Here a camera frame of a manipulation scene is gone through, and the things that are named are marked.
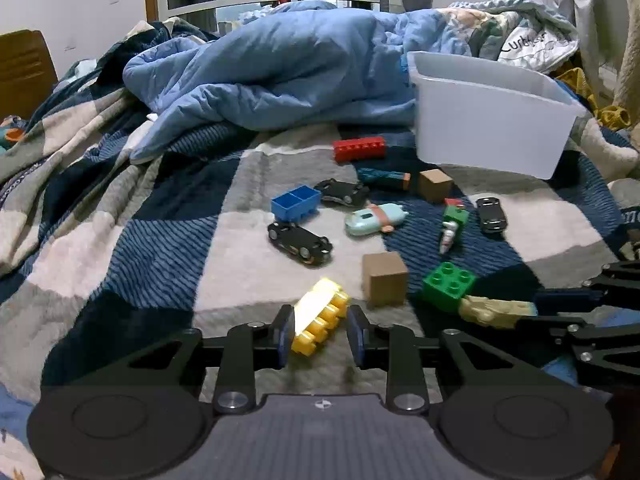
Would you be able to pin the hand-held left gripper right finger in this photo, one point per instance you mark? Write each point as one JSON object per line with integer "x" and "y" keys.
{"x": 356, "y": 335}

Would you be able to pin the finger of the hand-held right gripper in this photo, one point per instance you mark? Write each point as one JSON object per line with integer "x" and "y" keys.
{"x": 565, "y": 300}
{"x": 550, "y": 327}

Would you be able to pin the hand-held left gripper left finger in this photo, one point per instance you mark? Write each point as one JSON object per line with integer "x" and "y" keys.
{"x": 286, "y": 332}

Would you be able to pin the yellow toy brick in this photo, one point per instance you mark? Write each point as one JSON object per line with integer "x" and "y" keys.
{"x": 320, "y": 310}

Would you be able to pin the beige toy figure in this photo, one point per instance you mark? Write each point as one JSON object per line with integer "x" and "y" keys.
{"x": 487, "y": 311}

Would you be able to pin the teal and orange toy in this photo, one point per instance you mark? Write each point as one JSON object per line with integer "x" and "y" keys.
{"x": 380, "y": 177}

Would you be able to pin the white plastic container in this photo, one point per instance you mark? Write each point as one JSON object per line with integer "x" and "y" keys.
{"x": 490, "y": 125}

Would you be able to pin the brown wooden cube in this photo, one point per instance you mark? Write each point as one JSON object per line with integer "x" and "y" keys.
{"x": 435, "y": 185}
{"x": 385, "y": 282}

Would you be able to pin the black toy car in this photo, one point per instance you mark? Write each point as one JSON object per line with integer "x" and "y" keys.
{"x": 340, "y": 192}
{"x": 297, "y": 242}
{"x": 491, "y": 215}

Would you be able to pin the green toy brick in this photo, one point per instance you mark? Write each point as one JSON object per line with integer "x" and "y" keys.
{"x": 447, "y": 285}

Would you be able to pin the beige fluffy blanket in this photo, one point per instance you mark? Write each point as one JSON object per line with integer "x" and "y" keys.
{"x": 610, "y": 155}

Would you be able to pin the plaid blue grey blanket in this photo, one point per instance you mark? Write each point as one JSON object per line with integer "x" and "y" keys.
{"x": 150, "y": 240}

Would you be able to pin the red toy brick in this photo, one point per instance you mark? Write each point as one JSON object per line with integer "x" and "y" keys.
{"x": 360, "y": 150}

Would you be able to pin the yellow garment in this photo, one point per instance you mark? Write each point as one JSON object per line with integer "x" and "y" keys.
{"x": 612, "y": 115}

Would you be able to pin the printed white quilt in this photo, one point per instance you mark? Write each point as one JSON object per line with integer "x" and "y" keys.
{"x": 525, "y": 45}

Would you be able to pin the blue quilt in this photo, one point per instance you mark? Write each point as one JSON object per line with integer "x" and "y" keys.
{"x": 280, "y": 70}

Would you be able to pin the orange teal printed cloth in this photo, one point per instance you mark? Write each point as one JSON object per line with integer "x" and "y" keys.
{"x": 10, "y": 135}

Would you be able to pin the wooden headboard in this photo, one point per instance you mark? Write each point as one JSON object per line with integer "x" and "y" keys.
{"x": 25, "y": 70}

